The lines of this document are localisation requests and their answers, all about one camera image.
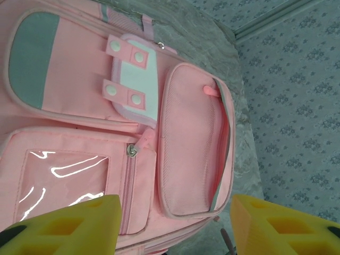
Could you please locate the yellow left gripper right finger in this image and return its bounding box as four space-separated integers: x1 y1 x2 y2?
232 193 340 255

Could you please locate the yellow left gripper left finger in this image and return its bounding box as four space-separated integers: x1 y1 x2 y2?
0 194 123 255

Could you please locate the pink student backpack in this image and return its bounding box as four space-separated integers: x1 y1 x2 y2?
0 0 237 255

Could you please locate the aluminium frame post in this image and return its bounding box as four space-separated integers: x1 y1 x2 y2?
233 0 319 40

